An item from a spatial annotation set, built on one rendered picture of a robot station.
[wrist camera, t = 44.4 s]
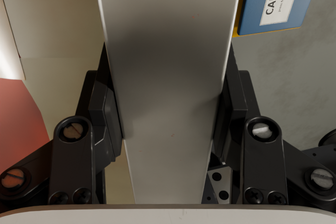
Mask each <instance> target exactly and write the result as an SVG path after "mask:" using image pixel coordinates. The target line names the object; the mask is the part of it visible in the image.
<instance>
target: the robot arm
mask: <svg viewBox="0 0 336 224"><path fill-rule="evenodd" d="M122 141H123V136H122V130H121V125H120V120H119V114H118V109H117V104H116V98H115V93H114V88H113V82H112V77H111V72H110V66H109V61H108V56H107V50H106V45H105V42H104V43H103V48H102V52H101V56H100V60H99V64H98V68H97V70H88V71H87V72H86V75H85V79H84V82H83V86H82V90H81V93H80V97H79V101H78V104H77V108H76V112H75V115H74V116H69V117H67V118H65V119H63V120H61V121H60V122H59V123H58V124H57V125H56V127H55V129H54V132H53V139H52V140H51V141H49V142H48V143H46V144H45V145H43V146H41V147H40V148H38V149H37V150H35V151H34V152H32V153H31V154H29V155H28V156H26V157H25V158H23V159H22V160H20V161H18V162H17V163H15V164H14V165H12V166H11V167H9V168H8V169H6V170H5V171H4V172H3V173H1V174H0V224H336V175H335V174H334V173H333V172H332V171H331V170H329V169H328V168H326V167H325V166H323V165H322V164H320V163H319V162H317V161H316V160H314V159H313V158H311V157H310V156H308V155H306V154H305V153H303V152H302V151H300V150H299V149H297V148H296V147H294V146H293V145H291V144H290V143H288V142H287V141H285V140H283V135H282V130H281V128H280V126H279V125H278V123H277V122H275V121H274V120H273V119H271V118H269V117H266V116H262V115H261V113H260V109H259V106H258V102H257V98H256V95H255V91H254V87H253V84H252V80H251V76H250V73H249V71H248V70H238V66H237V61H236V57H235V53H234V49H233V45H232V42H231V44H230V50H229V55H228V60H227V66H226V71H225V76H224V82H223V87H222V92H221V98H220V103H219V108H218V114H217V119H216V124H215V130H214V135H213V143H214V151H215V155H216V156H218V157H220V161H221V162H225V164H226V165H228V166H229V167H230V168H231V174H230V195H229V204H107V200H106V179H105V167H107V166H108V165H109V164H110V163H111V162H115V161H116V157H118V156H120V155H121V149H122Z"/></svg>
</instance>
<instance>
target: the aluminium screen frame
mask: <svg viewBox="0 0 336 224"><path fill-rule="evenodd" d="M97 4H98V10H99V15H100V21H101V26H102V31H103V37H104V42H105V47H106V53H107V58H108V63H109V69H110V74H111V79H112V85H113V90H114V95H115V101H116V106H117V111H118V117H119V122H120V127H121V133H122V138H123V143H124V149H125V154H126V159H127V165H128V170H129V175H130V181H131V186H132V191H133V197H134V202H135V204H201V202H202V196H203V191H204V186H205V180H206V175H207V170H208V164H209V159H210V154H211V148H212V143H213V137H214V132H215V127H216V121H217V116H218V110H219V105H220V100H221V94H222V89H223V84H224V79H225V73H226V68H227V62H228V57H229V52H230V46H231V41H232V36H233V30H234V25H235V20H236V14H237V9H238V4H239V0H97Z"/></svg>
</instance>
